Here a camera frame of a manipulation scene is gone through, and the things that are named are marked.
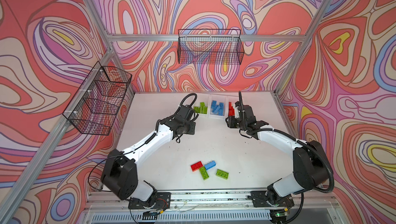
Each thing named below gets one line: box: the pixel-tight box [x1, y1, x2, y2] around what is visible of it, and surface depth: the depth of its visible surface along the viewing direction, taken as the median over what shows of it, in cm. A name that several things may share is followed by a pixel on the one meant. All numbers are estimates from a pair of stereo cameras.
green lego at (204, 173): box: [199, 166, 210, 181], surface depth 83 cm
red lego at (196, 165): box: [190, 161, 204, 172], surface depth 86 cm
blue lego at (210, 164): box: [204, 160, 217, 171], surface depth 85 cm
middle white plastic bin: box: [209, 94, 229, 120], surface depth 107 cm
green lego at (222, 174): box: [215, 168, 229, 180], surface depth 82 cm
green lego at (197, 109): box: [193, 106, 201, 114], surface depth 109 cm
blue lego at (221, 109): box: [218, 102, 224, 116], surface depth 109 cm
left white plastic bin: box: [191, 92, 211, 119], surface depth 109 cm
